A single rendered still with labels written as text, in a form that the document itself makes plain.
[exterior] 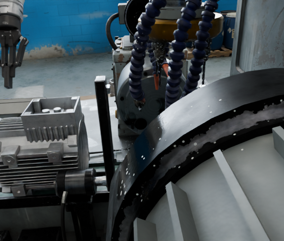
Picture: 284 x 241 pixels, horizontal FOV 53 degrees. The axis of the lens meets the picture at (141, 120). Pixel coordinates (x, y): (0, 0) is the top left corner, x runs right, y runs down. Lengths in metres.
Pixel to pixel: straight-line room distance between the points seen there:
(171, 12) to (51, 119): 0.35
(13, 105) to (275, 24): 0.76
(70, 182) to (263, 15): 0.56
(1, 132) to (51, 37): 5.53
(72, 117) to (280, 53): 0.46
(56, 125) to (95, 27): 5.57
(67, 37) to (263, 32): 5.65
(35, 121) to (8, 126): 0.09
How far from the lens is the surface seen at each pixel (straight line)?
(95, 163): 0.86
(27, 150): 0.72
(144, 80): 0.90
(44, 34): 6.23
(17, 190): 0.76
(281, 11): 0.66
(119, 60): 1.11
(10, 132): 0.74
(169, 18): 0.59
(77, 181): 0.63
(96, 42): 6.25
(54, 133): 0.70
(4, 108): 1.00
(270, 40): 0.69
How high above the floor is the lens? 1.41
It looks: 27 degrees down
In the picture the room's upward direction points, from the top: 3 degrees counter-clockwise
